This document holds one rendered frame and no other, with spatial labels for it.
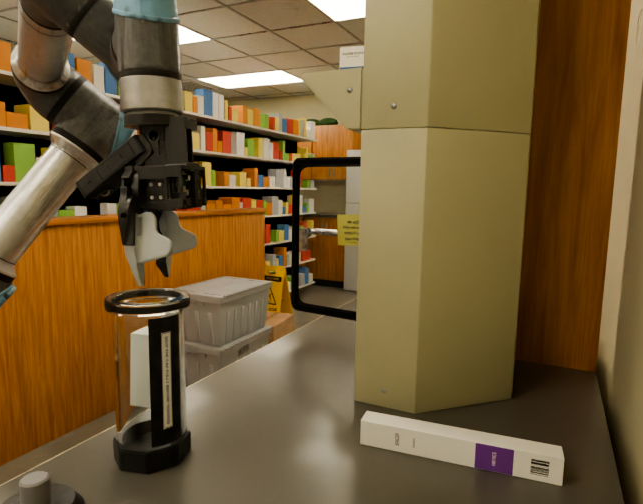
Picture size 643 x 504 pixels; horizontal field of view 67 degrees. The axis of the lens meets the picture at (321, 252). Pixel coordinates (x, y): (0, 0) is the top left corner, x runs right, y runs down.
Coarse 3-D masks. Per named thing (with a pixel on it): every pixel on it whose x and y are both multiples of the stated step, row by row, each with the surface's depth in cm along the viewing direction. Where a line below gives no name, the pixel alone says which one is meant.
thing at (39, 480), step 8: (32, 472) 52; (40, 472) 52; (24, 480) 50; (32, 480) 50; (40, 480) 50; (48, 480) 51; (24, 488) 49; (32, 488) 49; (40, 488) 50; (48, 488) 51; (56, 488) 54; (64, 488) 54; (72, 488) 54; (16, 496) 52; (24, 496) 49; (32, 496) 50; (40, 496) 50; (48, 496) 51; (56, 496) 52; (64, 496) 52; (72, 496) 52; (80, 496) 54
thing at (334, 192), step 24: (312, 168) 121; (336, 168) 117; (312, 192) 122; (336, 192) 118; (312, 216) 122; (336, 216) 119; (312, 240) 123; (336, 240) 119; (312, 264) 124; (336, 264) 120; (312, 288) 125; (336, 288) 121
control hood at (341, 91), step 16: (304, 80) 83; (320, 80) 82; (336, 80) 80; (352, 80) 79; (320, 96) 82; (336, 96) 81; (352, 96) 80; (336, 112) 81; (352, 112) 80; (352, 128) 80
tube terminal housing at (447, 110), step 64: (384, 0) 76; (448, 0) 73; (512, 0) 77; (384, 64) 77; (448, 64) 75; (512, 64) 78; (384, 128) 78; (448, 128) 76; (512, 128) 80; (384, 192) 79; (448, 192) 77; (512, 192) 82; (384, 256) 80; (448, 256) 79; (512, 256) 83; (384, 320) 81; (448, 320) 81; (512, 320) 85; (384, 384) 83; (448, 384) 82; (512, 384) 89
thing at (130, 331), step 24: (144, 288) 69; (168, 288) 69; (168, 312) 61; (120, 336) 61; (144, 336) 61; (120, 360) 62; (144, 360) 61; (120, 384) 62; (144, 384) 61; (120, 408) 63; (144, 408) 62; (120, 432) 63; (144, 432) 62
